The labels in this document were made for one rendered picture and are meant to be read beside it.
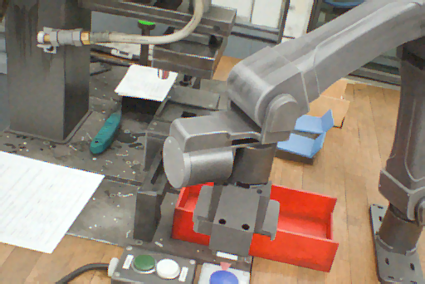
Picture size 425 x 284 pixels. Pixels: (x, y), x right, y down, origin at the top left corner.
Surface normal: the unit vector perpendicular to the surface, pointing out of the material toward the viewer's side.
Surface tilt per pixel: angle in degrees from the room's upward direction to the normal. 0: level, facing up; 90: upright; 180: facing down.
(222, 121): 1
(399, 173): 105
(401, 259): 0
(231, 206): 1
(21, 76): 90
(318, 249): 90
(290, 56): 26
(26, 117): 90
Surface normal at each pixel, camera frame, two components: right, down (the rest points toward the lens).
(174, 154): -0.87, 0.12
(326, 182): 0.15, -0.84
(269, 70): -0.25, -0.70
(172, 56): -0.15, 0.49
